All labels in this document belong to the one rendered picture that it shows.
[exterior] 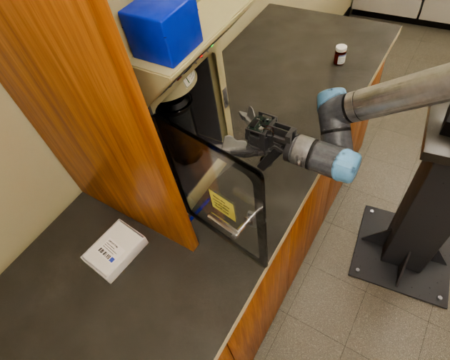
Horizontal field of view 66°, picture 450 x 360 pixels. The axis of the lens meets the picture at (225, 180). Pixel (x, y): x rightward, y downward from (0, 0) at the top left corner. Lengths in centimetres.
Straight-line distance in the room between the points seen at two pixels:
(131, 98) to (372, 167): 206
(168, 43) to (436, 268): 187
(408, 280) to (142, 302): 148
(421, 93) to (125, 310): 89
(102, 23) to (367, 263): 183
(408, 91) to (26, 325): 112
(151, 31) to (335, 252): 171
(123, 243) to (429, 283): 160
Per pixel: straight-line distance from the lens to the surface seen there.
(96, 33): 57
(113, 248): 109
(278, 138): 83
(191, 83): 93
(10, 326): 120
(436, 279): 217
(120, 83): 61
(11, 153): 116
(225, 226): 77
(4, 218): 124
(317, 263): 206
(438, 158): 135
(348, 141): 92
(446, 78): 81
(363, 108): 87
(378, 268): 210
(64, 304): 113
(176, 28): 65
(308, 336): 193
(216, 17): 80
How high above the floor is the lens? 187
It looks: 52 degrees down
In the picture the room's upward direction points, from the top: 11 degrees counter-clockwise
